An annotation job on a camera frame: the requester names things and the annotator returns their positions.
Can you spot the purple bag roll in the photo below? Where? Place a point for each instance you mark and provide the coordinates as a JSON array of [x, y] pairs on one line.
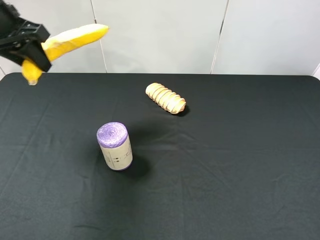
[[114, 142]]

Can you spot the yellow banana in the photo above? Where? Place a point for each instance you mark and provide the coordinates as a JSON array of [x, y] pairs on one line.
[[58, 45]]

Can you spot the twisted bread loaf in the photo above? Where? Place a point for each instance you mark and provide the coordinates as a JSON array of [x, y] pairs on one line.
[[167, 99]]

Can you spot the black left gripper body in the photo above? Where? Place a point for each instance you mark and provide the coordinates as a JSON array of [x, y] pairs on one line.
[[9, 20]]

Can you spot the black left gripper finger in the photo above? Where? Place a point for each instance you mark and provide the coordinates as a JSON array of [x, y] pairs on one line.
[[18, 52], [26, 31]]

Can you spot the black tablecloth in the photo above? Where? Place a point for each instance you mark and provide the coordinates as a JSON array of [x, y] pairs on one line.
[[241, 162]]

